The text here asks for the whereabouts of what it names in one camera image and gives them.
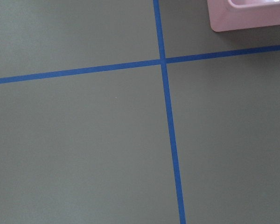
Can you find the pink plastic bin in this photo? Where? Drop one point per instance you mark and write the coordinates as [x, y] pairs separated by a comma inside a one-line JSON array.
[[227, 15]]

